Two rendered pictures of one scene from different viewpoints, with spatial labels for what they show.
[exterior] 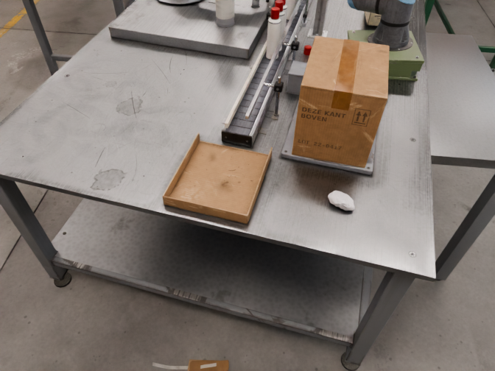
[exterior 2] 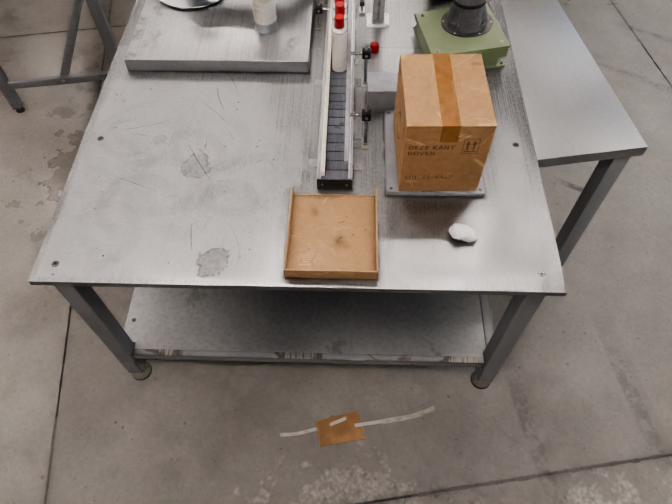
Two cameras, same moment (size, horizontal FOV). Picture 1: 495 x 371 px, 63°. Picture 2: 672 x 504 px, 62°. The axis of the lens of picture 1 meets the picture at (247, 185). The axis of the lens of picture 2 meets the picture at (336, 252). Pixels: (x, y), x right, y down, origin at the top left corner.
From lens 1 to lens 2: 50 cm
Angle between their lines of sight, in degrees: 12
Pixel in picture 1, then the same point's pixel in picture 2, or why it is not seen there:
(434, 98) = (526, 86)
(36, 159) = (120, 255)
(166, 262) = (264, 325)
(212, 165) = (318, 221)
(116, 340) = (229, 420)
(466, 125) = (566, 115)
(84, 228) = (155, 308)
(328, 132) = (437, 164)
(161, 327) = (274, 395)
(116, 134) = (196, 205)
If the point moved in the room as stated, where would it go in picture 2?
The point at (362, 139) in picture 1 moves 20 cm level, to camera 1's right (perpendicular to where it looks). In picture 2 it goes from (472, 165) to (537, 153)
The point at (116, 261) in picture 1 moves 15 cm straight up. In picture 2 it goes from (208, 338) to (200, 320)
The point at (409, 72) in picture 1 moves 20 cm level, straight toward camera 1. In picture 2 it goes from (495, 59) to (493, 96)
